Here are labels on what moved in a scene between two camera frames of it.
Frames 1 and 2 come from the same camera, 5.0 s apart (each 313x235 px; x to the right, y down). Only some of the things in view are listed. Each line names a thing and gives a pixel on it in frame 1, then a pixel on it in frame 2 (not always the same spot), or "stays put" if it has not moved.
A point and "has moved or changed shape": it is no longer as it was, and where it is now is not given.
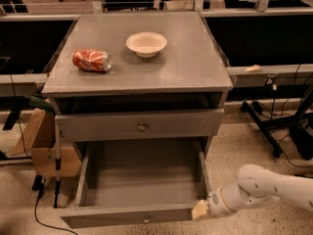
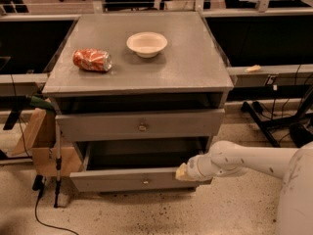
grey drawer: (138, 181) has moved or changed shape
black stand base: (300, 127) stays put
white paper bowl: (146, 44) stays put
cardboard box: (39, 134) stays put
